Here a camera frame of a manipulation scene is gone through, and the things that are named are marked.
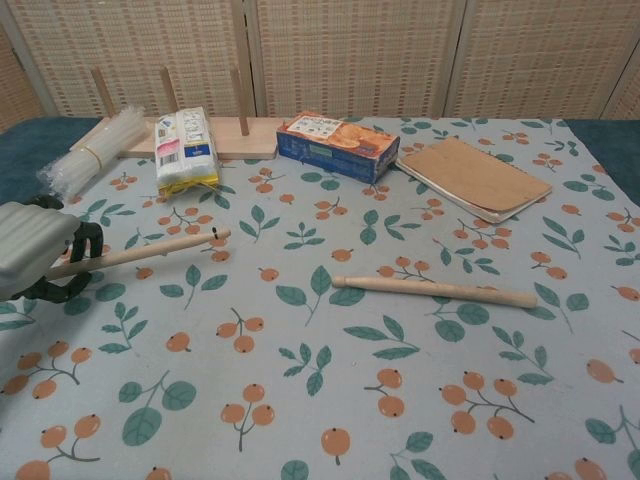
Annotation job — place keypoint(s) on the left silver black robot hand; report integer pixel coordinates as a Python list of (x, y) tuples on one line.
[(30, 245)]

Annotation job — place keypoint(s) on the yellow white snack bag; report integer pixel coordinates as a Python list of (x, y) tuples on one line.
[(185, 150)]

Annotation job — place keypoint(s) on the woven bamboo folding screen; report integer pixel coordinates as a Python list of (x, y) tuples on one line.
[(350, 55)]

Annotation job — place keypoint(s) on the wooden peg board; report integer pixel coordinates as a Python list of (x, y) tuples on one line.
[(250, 145)]

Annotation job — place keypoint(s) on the clear plastic straw bundle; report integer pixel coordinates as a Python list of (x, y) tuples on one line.
[(95, 150)]

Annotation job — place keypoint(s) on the brown cover spiral notebook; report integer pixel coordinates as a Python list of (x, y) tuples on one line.
[(475, 175)]

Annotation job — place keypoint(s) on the wooden stick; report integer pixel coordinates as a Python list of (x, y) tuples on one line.
[(425, 290), (150, 250)]

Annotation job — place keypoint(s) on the leaf and berry tablecloth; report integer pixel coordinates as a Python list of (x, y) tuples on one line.
[(300, 360)]

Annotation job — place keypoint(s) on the blue orange biscuit box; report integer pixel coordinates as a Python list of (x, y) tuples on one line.
[(340, 150)]

